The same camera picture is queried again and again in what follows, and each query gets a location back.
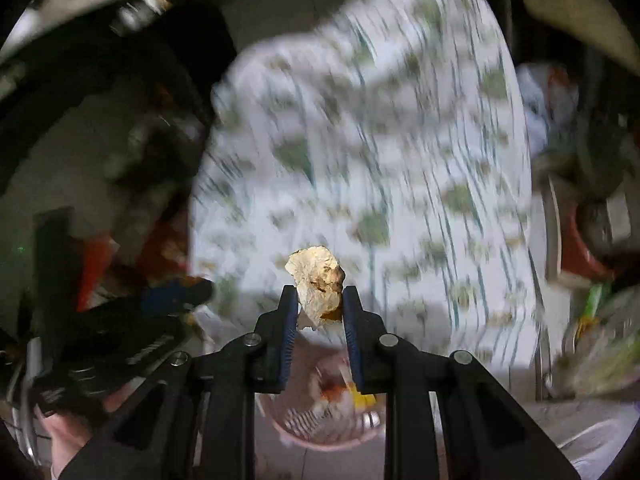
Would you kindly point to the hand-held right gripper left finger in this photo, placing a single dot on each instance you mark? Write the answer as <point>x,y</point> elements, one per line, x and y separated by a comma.
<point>287,332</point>

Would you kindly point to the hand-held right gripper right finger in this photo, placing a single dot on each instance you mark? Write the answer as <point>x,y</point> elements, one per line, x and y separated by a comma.
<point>352,341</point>

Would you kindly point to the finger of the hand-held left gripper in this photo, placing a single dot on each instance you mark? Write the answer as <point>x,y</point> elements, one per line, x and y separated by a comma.
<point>150,346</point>
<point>167,296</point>

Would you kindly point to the brown paper wad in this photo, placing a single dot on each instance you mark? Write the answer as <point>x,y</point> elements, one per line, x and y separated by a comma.
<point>317,280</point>

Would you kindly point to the red plastic wrapper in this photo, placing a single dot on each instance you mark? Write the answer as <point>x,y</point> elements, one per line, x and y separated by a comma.
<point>95,270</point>

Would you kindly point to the pink perforated plastic basket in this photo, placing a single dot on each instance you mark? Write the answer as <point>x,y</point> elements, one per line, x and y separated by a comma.
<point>320,441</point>

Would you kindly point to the person's left hand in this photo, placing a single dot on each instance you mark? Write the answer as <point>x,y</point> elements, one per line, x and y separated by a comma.
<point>65,442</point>

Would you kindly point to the white cartoon printed blanket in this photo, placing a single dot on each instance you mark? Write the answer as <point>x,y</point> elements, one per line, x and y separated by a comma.
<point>375,160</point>

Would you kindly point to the red bowl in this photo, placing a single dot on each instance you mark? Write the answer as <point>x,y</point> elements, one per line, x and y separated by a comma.
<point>575,256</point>

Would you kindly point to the green white plastic bag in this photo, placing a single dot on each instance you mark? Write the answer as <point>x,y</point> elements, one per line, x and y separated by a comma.
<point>600,360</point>

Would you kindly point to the white blue plastic bag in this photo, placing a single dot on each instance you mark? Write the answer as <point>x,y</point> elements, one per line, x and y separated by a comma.
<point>537,110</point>

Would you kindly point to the beige cloth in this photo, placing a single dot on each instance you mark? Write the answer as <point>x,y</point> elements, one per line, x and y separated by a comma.
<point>575,0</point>

